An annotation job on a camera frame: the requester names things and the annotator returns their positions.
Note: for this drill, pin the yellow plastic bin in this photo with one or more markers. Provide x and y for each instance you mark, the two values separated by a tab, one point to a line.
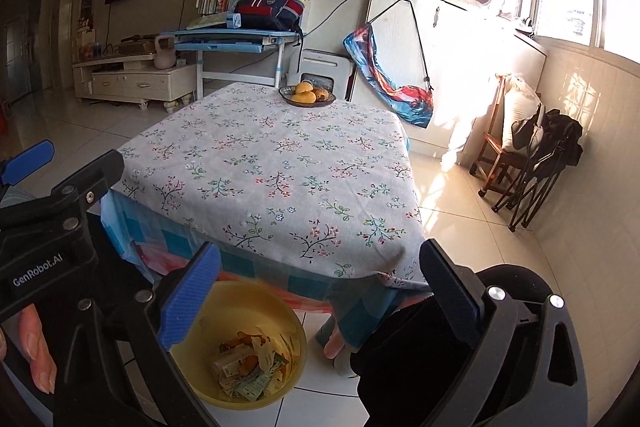
250	307

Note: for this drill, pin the white television stand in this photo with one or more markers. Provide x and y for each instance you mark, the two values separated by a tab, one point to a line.
135	84

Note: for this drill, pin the yellow fruit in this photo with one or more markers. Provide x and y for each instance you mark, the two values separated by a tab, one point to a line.
302	97
304	87

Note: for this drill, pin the wooden chair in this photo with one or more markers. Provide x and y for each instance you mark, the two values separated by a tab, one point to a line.
492	152

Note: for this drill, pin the small blue box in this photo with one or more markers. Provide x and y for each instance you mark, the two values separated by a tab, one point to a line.
233	20

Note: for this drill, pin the blue study desk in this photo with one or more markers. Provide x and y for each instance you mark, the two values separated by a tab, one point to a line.
225	34

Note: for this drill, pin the white cabinet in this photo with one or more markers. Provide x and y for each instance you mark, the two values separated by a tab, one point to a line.
475	47

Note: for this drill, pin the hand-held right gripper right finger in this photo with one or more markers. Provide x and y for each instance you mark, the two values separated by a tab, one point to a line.
450	292

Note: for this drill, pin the white pillow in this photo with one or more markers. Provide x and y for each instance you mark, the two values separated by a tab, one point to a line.
520	112

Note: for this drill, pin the navy red backpack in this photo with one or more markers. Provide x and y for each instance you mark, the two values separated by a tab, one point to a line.
272	7

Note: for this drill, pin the person's right trouser leg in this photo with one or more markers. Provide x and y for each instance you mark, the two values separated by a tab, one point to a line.
415	367

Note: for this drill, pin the dark fruit bowl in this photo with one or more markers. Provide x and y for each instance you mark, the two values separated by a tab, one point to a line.
307	105

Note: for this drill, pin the black jacket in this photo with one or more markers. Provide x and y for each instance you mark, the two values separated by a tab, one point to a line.
560	137

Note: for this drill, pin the blue red printed kite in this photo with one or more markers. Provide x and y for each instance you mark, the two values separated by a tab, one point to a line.
395	92

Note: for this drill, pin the floral white tablecloth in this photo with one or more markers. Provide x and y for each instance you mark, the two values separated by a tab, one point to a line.
260	177

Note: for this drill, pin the brown box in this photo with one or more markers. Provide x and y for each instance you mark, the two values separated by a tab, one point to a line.
137	47

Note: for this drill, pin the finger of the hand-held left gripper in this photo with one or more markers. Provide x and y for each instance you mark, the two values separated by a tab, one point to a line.
30	159
95	177

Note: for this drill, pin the open book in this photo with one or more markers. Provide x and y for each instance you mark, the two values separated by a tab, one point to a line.
205	23

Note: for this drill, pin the table leg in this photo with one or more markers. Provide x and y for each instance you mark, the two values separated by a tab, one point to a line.
335	337

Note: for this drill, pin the brownish fruit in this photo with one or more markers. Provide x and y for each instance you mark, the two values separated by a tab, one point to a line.
321	95

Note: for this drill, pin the person's left hand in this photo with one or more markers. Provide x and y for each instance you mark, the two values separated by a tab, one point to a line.
40	352

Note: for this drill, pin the white air purifier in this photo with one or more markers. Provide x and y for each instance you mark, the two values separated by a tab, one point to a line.
325	67

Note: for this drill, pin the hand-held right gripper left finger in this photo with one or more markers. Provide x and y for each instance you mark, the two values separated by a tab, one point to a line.
192	297

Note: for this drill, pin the black folding chair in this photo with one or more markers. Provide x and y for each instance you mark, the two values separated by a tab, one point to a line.
525	192

